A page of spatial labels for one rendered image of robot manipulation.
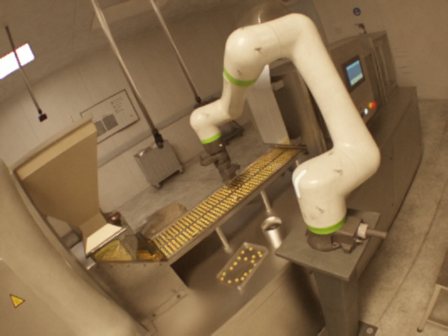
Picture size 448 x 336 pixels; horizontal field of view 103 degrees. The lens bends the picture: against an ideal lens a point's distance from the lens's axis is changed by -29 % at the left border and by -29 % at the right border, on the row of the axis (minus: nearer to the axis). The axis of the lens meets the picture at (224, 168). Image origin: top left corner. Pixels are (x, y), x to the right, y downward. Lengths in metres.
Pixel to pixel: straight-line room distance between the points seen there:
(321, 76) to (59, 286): 0.76
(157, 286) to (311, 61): 0.90
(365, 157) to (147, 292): 0.85
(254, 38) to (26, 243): 0.64
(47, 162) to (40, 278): 0.35
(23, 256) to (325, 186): 0.64
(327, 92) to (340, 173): 0.22
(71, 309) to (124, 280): 0.43
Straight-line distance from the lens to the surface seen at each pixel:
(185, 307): 0.97
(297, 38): 0.70
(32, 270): 0.48
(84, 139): 0.72
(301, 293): 1.11
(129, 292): 0.95
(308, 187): 0.61
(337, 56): 1.11
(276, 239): 0.96
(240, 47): 0.63
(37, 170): 0.74
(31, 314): 0.92
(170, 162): 4.34
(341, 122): 0.70
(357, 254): 0.73
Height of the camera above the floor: 1.48
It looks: 22 degrees down
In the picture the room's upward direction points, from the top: 25 degrees counter-clockwise
